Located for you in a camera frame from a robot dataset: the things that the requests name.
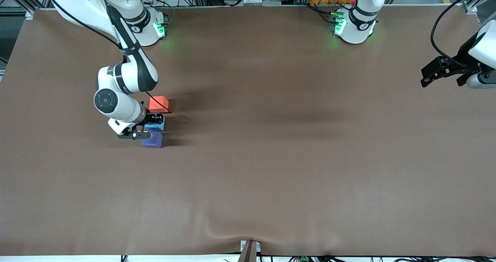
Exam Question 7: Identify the blue foam block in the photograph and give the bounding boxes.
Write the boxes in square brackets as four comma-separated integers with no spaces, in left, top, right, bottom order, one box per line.
[145,117,165,132]

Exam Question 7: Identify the orange foam block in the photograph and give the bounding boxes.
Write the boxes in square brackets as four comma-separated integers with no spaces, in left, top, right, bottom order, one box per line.
[149,96,169,113]

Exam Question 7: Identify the purple foam block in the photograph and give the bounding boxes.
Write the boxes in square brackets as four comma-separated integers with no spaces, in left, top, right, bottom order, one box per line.
[141,132,163,149]

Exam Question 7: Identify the white terminal block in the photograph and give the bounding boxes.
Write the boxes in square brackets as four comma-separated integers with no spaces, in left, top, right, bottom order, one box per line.
[226,0,272,7]

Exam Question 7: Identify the brown table cover sheet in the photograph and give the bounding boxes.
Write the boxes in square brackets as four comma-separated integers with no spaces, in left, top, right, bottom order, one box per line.
[0,4,496,257]

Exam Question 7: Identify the black right camera bracket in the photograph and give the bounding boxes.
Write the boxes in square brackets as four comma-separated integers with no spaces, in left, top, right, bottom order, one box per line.
[118,125,154,140]

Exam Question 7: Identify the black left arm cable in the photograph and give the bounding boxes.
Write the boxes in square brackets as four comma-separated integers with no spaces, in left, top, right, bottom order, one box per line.
[430,0,496,61]

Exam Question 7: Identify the aluminium frame profile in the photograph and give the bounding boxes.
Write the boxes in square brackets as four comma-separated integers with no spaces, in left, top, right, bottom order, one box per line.
[0,0,51,20]
[463,0,496,24]

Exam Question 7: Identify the brown mount post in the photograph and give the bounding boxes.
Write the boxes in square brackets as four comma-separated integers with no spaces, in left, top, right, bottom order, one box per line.
[238,240,261,262]

